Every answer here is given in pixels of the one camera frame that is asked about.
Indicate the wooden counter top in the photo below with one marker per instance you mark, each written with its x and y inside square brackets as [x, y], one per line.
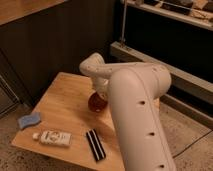
[11, 10]

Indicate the metal shelf rack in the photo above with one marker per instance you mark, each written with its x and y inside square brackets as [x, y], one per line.
[186, 50]

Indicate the blue sponge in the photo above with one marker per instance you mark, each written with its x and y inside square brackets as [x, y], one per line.
[29, 120]

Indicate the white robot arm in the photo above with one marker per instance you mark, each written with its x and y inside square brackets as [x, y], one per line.
[130, 90]

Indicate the white lotion bottle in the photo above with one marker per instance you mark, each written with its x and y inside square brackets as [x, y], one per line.
[55, 138]

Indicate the black striped rectangular block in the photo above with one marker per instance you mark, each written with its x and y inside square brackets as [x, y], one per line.
[95, 145]

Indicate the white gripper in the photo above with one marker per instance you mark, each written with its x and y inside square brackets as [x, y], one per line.
[101, 86]

